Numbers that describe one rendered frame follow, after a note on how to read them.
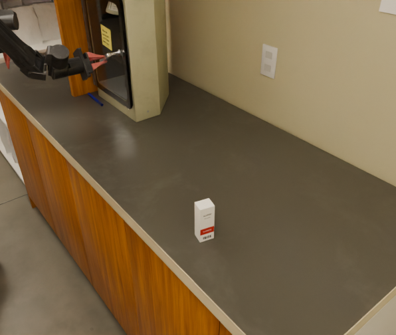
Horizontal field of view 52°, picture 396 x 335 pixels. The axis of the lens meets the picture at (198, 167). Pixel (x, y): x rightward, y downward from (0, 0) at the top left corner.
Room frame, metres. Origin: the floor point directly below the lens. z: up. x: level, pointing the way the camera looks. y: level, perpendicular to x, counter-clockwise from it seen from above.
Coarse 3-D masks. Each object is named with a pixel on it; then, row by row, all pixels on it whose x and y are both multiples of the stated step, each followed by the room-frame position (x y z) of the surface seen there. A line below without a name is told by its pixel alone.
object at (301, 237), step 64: (0, 64) 2.02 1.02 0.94; (64, 128) 1.33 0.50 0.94; (128, 128) 1.33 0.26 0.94; (192, 128) 1.33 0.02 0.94; (256, 128) 1.33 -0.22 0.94; (128, 192) 0.94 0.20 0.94; (192, 192) 0.94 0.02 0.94; (256, 192) 0.94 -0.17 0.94; (320, 192) 0.94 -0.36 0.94; (384, 192) 0.94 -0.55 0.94; (192, 256) 0.69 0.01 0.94; (256, 256) 0.69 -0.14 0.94; (320, 256) 0.69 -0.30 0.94; (384, 256) 0.69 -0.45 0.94; (256, 320) 0.51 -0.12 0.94; (320, 320) 0.51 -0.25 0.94
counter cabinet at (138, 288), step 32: (0, 96) 1.97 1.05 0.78; (32, 128) 1.58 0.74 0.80; (32, 160) 1.72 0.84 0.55; (64, 160) 1.29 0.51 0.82; (32, 192) 1.89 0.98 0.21; (64, 192) 1.37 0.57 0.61; (96, 192) 1.08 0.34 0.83; (64, 224) 1.47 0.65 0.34; (96, 224) 1.12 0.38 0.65; (96, 256) 1.18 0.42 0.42; (128, 256) 0.94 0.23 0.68; (96, 288) 1.25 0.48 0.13; (128, 288) 0.96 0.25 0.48; (160, 288) 0.78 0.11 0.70; (128, 320) 1.00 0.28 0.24; (160, 320) 0.80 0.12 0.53; (192, 320) 0.66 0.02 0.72; (384, 320) 0.60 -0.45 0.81
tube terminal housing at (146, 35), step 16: (128, 0) 1.39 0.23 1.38; (144, 0) 1.43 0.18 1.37; (160, 0) 1.56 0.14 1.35; (128, 16) 1.39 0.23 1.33; (144, 16) 1.43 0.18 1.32; (160, 16) 1.55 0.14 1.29; (128, 32) 1.38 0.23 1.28; (144, 32) 1.42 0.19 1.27; (160, 32) 1.53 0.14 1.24; (144, 48) 1.42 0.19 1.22; (160, 48) 1.52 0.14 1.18; (144, 64) 1.42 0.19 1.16; (160, 64) 1.50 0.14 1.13; (144, 80) 1.41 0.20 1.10; (160, 80) 1.49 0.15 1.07; (144, 96) 1.41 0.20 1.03; (160, 96) 1.47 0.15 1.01; (128, 112) 1.43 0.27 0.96; (144, 112) 1.41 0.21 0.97; (160, 112) 1.45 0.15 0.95
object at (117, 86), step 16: (96, 0) 1.52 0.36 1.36; (112, 0) 1.42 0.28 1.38; (96, 16) 1.53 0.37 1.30; (112, 16) 1.43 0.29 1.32; (96, 32) 1.55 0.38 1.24; (112, 32) 1.44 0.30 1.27; (96, 48) 1.57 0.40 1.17; (112, 48) 1.45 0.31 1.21; (112, 64) 1.47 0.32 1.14; (96, 80) 1.60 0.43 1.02; (112, 80) 1.48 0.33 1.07; (128, 80) 1.38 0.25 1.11; (112, 96) 1.50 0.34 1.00; (128, 96) 1.39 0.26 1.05
